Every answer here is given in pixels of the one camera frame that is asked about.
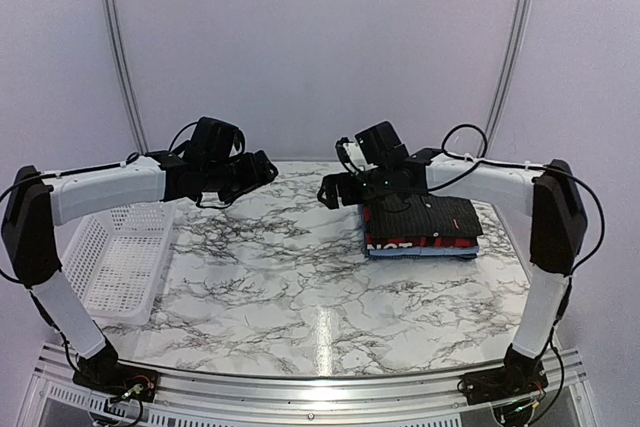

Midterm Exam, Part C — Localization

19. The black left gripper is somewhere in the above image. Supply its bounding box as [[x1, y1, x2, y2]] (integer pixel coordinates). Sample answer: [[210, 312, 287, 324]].
[[203, 150, 278, 204]]

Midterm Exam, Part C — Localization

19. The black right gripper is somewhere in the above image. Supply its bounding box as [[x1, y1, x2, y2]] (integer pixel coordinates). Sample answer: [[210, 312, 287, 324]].
[[319, 164, 394, 209]]

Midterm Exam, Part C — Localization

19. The red black plaid shirt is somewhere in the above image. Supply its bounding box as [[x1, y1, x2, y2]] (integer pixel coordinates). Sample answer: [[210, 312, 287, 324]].
[[364, 234, 479, 250]]

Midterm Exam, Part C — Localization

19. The black pinstriped long sleeve shirt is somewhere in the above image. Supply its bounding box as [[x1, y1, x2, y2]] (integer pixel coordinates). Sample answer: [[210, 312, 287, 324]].
[[363, 195, 484, 238]]

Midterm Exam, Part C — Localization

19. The light blue shirt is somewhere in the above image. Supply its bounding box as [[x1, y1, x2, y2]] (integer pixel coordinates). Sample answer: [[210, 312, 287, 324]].
[[365, 243, 480, 254]]

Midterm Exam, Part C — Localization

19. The blue checked shirt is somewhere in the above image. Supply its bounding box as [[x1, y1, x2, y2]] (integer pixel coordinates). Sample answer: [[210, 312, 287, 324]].
[[366, 250, 478, 260]]

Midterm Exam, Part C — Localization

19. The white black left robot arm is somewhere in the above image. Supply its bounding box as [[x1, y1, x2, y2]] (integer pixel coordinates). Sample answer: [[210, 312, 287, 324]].
[[1, 150, 278, 392]]

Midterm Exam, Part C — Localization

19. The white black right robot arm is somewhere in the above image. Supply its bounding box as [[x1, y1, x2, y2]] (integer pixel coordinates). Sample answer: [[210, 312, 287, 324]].
[[317, 121, 593, 404]]

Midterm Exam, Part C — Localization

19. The white plastic laundry basket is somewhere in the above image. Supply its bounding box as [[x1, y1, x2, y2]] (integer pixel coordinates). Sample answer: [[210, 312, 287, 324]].
[[62, 203, 175, 325]]

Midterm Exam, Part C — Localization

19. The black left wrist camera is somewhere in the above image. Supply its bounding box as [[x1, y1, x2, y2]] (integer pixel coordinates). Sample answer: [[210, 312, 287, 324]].
[[183, 117, 246, 167]]

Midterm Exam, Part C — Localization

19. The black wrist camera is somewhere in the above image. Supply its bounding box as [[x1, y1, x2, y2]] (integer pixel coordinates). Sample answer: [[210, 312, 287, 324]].
[[335, 121, 409, 173], [183, 117, 246, 167]]

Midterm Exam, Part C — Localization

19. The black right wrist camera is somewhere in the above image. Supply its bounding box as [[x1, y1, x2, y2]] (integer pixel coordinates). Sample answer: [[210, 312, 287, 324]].
[[335, 121, 409, 173]]

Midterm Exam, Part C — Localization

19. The left aluminium corner post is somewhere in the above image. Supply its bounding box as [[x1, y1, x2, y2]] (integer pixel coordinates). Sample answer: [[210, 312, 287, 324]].
[[102, 0, 149, 153]]

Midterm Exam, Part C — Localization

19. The aluminium corner post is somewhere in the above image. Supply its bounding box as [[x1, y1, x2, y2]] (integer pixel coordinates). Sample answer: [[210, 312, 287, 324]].
[[485, 0, 532, 153], [102, 0, 149, 153]]

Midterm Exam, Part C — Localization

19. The aluminium front frame rail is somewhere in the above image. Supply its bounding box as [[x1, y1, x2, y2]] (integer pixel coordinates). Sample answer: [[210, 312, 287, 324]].
[[16, 344, 601, 426]]

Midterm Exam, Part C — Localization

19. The right aluminium corner post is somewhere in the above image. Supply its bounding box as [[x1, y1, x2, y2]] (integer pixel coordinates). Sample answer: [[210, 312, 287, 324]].
[[485, 0, 532, 153]]

